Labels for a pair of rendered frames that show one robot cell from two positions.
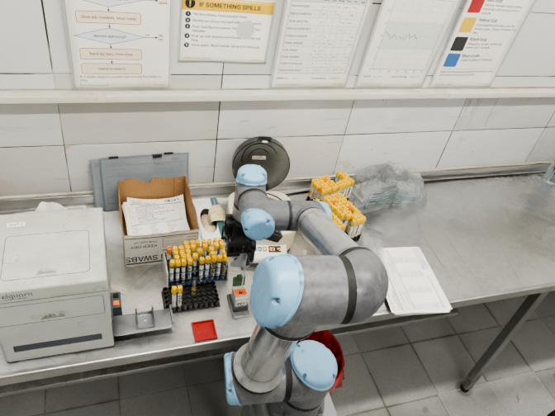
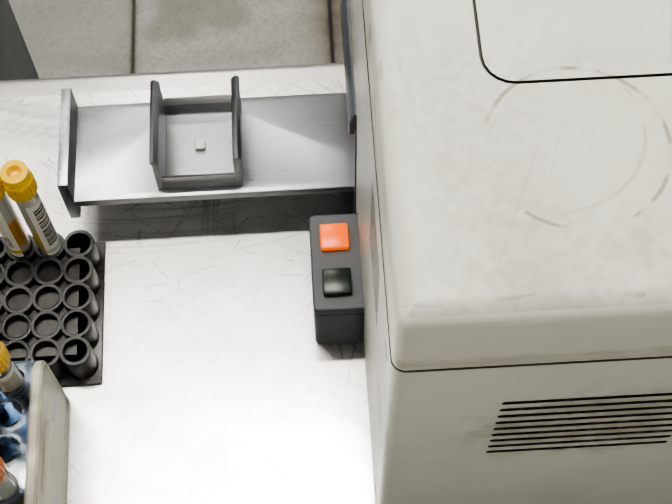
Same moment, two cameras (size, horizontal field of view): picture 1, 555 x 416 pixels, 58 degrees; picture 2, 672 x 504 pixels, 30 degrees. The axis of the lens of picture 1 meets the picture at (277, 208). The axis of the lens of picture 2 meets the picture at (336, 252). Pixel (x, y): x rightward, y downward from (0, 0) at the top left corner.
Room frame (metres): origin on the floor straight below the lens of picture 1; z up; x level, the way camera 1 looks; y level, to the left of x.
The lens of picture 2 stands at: (1.17, 0.53, 1.56)
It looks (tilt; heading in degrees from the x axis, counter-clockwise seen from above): 64 degrees down; 203
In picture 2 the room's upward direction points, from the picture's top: 1 degrees counter-clockwise
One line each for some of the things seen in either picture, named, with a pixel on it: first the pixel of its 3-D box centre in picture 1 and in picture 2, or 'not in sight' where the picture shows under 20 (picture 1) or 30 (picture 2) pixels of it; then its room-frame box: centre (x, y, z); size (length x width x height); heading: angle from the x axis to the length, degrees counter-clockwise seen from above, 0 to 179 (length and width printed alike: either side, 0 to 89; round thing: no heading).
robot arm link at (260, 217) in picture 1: (263, 215); not in sight; (0.89, 0.03, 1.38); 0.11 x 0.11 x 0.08; 18
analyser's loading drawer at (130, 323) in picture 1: (137, 320); (237, 139); (0.83, 0.33, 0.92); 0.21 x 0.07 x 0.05; 114
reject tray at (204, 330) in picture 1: (204, 330); not in sight; (0.88, 0.14, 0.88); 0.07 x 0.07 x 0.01; 24
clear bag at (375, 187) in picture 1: (373, 181); not in sight; (1.69, -0.37, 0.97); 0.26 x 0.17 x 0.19; 128
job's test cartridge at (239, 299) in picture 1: (239, 297); not in sight; (0.99, 0.06, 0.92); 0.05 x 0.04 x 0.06; 25
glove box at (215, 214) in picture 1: (211, 224); not in sight; (1.29, 0.22, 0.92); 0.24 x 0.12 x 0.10; 24
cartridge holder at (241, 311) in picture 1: (238, 303); not in sight; (0.99, 0.06, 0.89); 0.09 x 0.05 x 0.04; 25
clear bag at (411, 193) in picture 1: (407, 184); not in sight; (1.75, -0.53, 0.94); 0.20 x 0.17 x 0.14; 97
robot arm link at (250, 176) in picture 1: (250, 188); not in sight; (0.98, 0.08, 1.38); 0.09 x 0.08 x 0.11; 18
